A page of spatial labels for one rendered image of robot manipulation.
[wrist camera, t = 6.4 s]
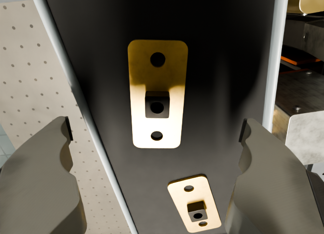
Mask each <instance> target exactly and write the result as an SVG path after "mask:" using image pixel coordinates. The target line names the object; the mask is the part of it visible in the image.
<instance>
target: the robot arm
mask: <svg viewBox="0 0 324 234"><path fill-rule="evenodd" d="M71 141H73V136H72V131H71V127H70V122H69V118H68V116H66V117H64V116H59V117H57V118H55V119H54V120H53V121H51V122H50V123H49V124H48V125H46V126H45V127H44V128H42V129H41V130H40V131H38V132H37V133H36V134H34V135H33V136H32V137H31V138H29V139H28V140H27V141H26V142H24V143H23V144H22V145H21V146H20V147H19V148H18V149H17V150H16V151H15V152H14V153H13V154H12V155H11V156H10V157H9V158H8V159H7V161H6V162H5V163H4V164H3V165H2V167H1V168H0V234H85V232H86V229H87V222H86V217H85V212H84V207H83V203H82V199H81V194H80V191H79V187H78V183H77V180H76V177H75V176H74V175H73V174H71V173H70V170H71V168H72V167H73V161H72V157H71V153H70V149H69V145H70V143H71ZM239 142H240V143H241V145H242V147H243V151H242V154H241V158H240V161H239V168H240V170H241V172H242V174H241V175H239V176H238V177H237V179H236V182H235V185H234V188H233V192H232V195H231V198H230V202H229V206H228V211H227V216H226V221H225V229H226V232H227V234H324V181H323V180H322V179H321V178H320V176H319V175H318V174H317V173H314V172H310V171H308V170H307V169H306V168H305V166H304V165H303V164H302V163H301V161H300V160H299V159H298V158H297V157H296V155H295V154H294V153H293V152H292V151H291V150H290V149H289V148H288V147H287V146H286V145H285V144H284V143H283V142H281V141H280V140H279V139H278V138H277V137H275V136H274V135H273V134H272V133H270V132H269V131H268V130H267V129H266V128H264V127H263V126H262V125H261V124H259V123H258V122H257V121H256V120H254V119H252V118H248V119H246V118H244V120H243V124H242V129H241V133H240V137H239Z"/></svg>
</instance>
